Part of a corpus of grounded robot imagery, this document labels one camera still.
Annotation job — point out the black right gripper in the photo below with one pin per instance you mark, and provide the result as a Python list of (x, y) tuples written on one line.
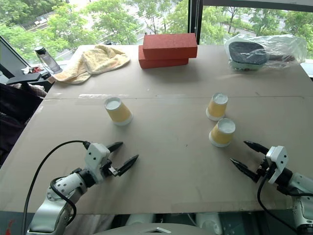
[(262, 167)]

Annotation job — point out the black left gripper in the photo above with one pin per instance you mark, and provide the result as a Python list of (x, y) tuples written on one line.
[(109, 169)]

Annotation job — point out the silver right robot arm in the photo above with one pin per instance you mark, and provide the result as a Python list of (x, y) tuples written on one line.
[(300, 188)]

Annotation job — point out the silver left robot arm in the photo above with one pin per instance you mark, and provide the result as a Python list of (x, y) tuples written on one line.
[(64, 189)]

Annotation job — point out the yellow paper cup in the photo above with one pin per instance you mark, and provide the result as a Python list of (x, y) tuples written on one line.
[(118, 111), (222, 133), (217, 106)]

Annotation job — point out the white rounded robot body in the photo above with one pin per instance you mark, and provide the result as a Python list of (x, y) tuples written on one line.
[(156, 224)]

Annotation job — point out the cream yellow towel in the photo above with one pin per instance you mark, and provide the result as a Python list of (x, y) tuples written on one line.
[(94, 63)]

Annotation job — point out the red brick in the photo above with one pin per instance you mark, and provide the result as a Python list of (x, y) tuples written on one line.
[(170, 45), (161, 63)]

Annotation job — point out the dark round pan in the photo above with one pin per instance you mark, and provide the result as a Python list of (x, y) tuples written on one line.
[(247, 55)]

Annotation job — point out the clear plastic bag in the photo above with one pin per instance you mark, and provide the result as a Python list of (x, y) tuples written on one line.
[(281, 46)]

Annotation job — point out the clear water bottle black lid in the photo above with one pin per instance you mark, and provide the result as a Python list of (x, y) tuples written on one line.
[(47, 60)]

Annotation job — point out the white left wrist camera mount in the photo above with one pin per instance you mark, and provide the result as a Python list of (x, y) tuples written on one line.
[(96, 161)]

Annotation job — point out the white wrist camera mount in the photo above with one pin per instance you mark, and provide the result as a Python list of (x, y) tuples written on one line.
[(96, 161), (277, 162)]

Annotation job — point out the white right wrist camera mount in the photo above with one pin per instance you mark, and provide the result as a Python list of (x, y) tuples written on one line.
[(277, 162)]

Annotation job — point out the dark window frame post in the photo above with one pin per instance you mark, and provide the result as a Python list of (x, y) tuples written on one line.
[(195, 20)]

